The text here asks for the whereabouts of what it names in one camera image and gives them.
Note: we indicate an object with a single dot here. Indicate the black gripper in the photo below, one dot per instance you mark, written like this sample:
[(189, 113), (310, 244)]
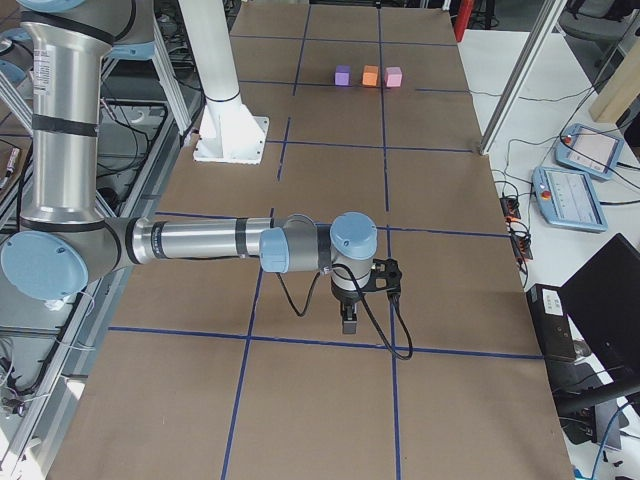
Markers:
[(345, 296)]

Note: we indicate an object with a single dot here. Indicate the orange foam cube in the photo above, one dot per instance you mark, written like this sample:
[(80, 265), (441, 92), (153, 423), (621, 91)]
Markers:
[(370, 76)]

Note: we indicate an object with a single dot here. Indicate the black orange power strip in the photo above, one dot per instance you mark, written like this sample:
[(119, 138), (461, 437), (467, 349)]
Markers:
[(519, 232)]

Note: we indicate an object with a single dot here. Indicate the black desktop computer box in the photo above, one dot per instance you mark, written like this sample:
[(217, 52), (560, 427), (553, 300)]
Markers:
[(550, 323)]

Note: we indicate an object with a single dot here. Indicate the purple foam cube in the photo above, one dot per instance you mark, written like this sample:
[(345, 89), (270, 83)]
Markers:
[(342, 75)]

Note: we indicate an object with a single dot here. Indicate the pink foam cube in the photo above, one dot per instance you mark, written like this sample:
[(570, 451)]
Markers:
[(393, 77)]

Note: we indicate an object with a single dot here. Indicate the near blue teach pendant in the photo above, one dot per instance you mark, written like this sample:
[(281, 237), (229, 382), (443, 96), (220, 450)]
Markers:
[(567, 199)]

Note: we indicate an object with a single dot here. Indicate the blue teach pendant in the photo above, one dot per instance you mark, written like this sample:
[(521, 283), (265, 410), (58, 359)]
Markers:
[(567, 199), (586, 149)]

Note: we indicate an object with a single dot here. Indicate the black computer monitor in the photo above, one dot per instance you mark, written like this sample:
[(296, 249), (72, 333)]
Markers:
[(602, 300)]

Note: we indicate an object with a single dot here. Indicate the far blue teach pendant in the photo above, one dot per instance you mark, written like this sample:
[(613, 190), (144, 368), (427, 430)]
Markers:
[(586, 149)]

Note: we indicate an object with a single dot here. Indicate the red cylinder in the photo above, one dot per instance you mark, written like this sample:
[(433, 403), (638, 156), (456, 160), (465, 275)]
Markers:
[(462, 19)]

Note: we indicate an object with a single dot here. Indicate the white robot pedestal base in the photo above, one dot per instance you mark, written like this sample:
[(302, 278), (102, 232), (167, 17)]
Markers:
[(229, 132)]

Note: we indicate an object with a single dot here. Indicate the aluminium frame rail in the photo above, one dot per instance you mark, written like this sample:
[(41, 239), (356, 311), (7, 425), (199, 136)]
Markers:
[(52, 352)]

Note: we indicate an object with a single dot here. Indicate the aluminium frame post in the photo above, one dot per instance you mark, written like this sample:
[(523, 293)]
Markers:
[(543, 26)]

